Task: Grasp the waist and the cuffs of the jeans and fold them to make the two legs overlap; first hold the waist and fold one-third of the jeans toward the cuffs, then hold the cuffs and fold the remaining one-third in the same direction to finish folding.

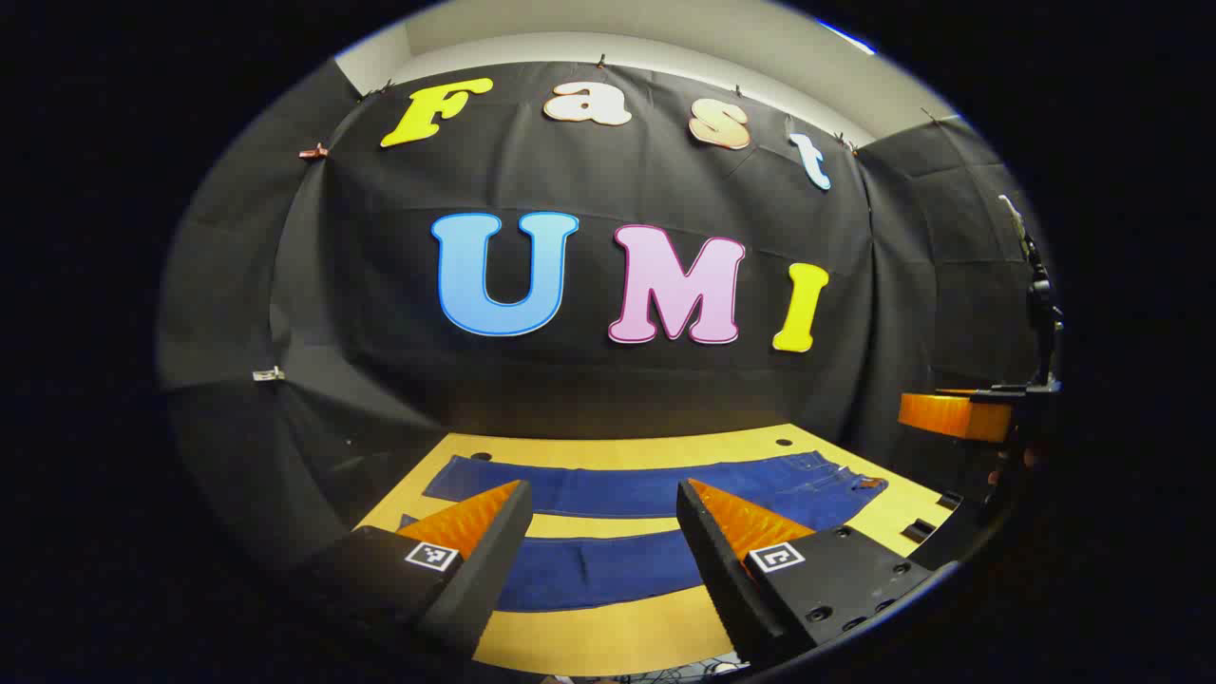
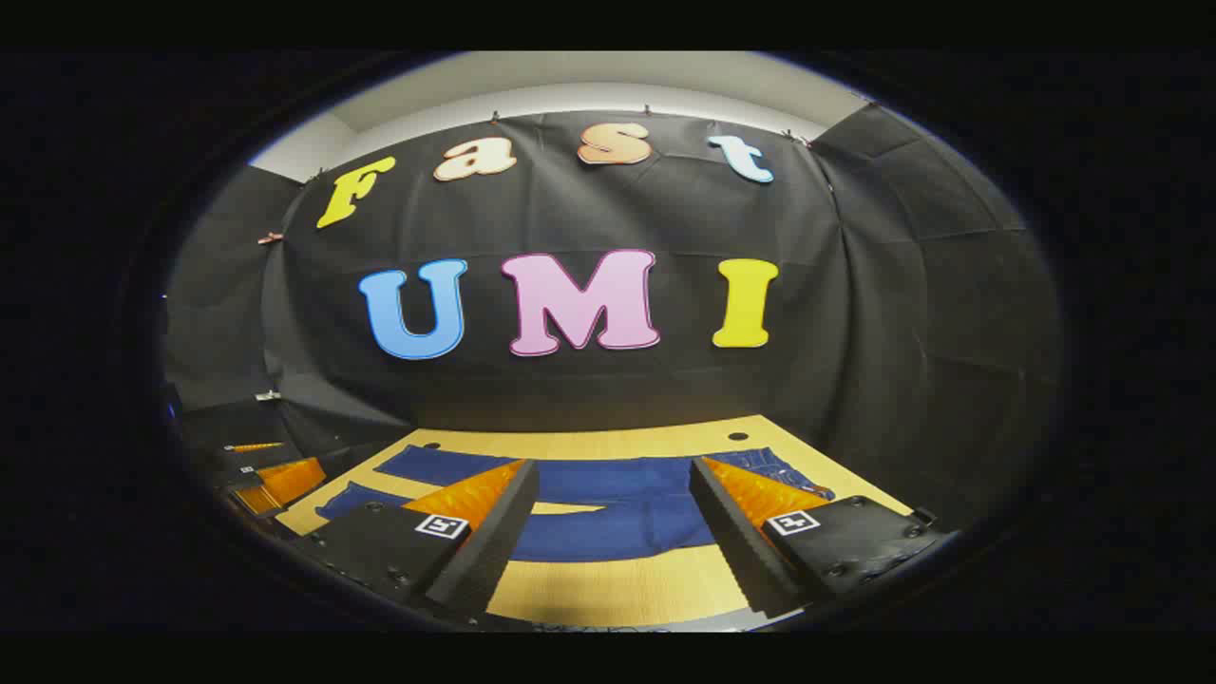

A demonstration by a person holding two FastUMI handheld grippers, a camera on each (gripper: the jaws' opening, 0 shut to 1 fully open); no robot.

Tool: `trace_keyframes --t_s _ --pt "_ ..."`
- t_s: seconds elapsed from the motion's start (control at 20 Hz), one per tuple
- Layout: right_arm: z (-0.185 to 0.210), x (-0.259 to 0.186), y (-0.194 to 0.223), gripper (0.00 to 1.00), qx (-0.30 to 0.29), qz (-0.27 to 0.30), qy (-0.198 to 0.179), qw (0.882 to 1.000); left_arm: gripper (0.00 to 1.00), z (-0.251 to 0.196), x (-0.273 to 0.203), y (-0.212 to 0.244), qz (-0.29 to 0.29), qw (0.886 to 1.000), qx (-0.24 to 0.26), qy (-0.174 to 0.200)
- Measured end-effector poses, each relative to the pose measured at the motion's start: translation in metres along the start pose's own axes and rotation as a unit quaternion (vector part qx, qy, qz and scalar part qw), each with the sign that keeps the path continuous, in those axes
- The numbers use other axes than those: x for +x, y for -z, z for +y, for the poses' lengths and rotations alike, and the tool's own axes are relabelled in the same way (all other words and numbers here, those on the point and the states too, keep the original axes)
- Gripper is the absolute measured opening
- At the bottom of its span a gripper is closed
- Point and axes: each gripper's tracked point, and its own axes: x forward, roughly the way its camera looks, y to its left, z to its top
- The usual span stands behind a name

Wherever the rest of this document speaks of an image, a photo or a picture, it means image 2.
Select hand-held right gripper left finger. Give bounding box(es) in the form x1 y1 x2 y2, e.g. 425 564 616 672
300 459 542 618

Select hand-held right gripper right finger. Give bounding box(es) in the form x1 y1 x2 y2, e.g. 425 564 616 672
688 456 943 620

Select blue denim jeans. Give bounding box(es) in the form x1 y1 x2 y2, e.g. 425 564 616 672
315 445 837 563

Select black backdrop cloth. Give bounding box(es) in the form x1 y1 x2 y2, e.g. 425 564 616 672
163 103 1063 533

